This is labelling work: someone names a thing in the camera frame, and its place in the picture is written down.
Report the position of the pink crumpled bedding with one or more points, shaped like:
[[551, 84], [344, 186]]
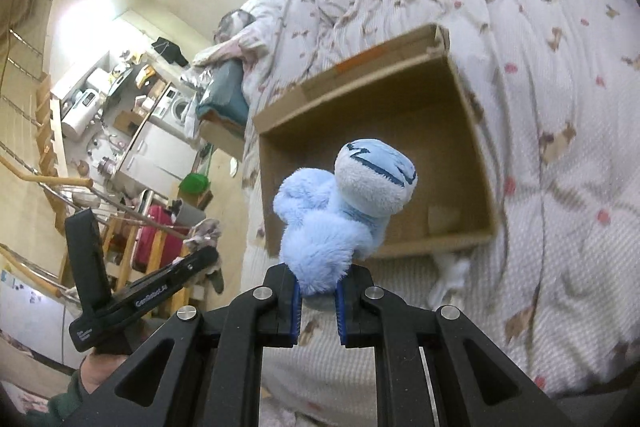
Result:
[[250, 24]]

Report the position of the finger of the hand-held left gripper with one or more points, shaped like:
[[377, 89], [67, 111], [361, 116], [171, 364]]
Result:
[[200, 259]]

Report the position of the white washing machine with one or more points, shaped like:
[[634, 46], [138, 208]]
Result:
[[177, 108]]

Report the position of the white rice cooker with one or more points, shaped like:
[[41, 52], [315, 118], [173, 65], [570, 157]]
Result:
[[80, 112]]

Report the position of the grey-blue cushion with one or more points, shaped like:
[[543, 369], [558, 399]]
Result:
[[226, 92]]

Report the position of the red suitcase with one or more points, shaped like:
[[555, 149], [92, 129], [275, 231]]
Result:
[[156, 234]]

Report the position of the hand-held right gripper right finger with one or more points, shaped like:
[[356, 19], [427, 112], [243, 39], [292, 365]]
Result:
[[342, 318]]

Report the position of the black hanging cloth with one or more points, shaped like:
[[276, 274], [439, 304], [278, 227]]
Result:
[[169, 51]]

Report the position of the brown cardboard box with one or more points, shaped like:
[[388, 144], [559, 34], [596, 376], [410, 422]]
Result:
[[400, 107]]

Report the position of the green plastic basin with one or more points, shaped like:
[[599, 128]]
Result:
[[194, 183]]

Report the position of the white cloth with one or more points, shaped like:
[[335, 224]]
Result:
[[449, 279]]

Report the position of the floral printed duvet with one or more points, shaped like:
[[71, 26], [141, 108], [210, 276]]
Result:
[[550, 107]]

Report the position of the grey kitchen cabinet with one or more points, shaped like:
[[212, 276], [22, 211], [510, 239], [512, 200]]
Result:
[[155, 154]]

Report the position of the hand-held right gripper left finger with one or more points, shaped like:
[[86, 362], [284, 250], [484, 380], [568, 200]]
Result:
[[295, 318]]

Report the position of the person's left hand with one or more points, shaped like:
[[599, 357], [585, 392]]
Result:
[[100, 364]]

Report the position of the light blue plush toy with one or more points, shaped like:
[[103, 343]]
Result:
[[320, 227]]

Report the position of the wooden staircase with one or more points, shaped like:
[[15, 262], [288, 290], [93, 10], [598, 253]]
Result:
[[30, 57]]

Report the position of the person's left forearm green sleeve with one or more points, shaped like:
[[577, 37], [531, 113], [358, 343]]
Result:
[[57, 402]]

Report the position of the wooden bed frame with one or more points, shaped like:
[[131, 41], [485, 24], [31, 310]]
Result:
[[222, 139]]

